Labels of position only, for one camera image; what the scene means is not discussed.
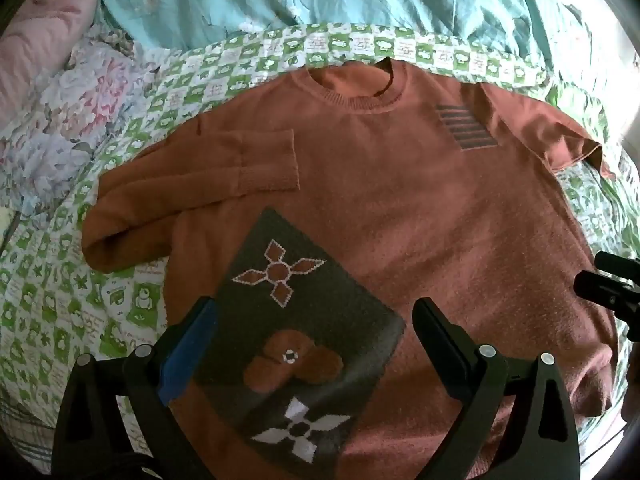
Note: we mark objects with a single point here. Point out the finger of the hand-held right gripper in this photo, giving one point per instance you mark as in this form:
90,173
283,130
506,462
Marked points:
607,290
617,261

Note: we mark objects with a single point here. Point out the pink floral pillow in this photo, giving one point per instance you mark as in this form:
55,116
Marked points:
35,45

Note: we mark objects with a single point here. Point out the green checkered bed sheet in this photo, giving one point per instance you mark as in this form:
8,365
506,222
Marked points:
60,285

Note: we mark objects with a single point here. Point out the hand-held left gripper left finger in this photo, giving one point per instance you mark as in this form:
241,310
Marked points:
187,352

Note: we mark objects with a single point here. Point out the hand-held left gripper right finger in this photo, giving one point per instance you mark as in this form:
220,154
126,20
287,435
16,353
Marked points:
440,342

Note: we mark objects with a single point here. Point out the orange knit sweater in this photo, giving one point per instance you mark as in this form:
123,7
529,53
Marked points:
425,200

